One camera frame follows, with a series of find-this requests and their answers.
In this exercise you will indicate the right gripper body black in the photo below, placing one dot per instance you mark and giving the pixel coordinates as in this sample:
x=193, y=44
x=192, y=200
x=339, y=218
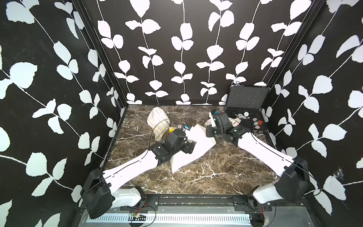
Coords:
x=213, y=132

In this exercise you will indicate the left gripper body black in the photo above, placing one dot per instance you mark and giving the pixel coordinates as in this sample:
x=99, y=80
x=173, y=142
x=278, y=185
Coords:
x=185, y=147

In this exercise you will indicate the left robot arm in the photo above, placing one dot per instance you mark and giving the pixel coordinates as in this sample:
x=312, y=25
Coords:
x=103, y=190

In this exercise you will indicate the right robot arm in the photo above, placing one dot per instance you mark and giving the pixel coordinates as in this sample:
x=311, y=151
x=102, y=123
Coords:
x=293, y=173

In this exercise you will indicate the black foam-lined case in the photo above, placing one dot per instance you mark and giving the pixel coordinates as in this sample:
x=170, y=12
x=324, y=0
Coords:
x=244, y=98

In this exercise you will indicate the white slotted strip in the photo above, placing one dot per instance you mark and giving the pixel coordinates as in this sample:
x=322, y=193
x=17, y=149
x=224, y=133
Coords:
x=204, y=219

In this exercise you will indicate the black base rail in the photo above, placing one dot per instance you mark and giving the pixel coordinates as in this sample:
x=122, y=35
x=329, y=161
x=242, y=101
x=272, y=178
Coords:
x=155, y=201

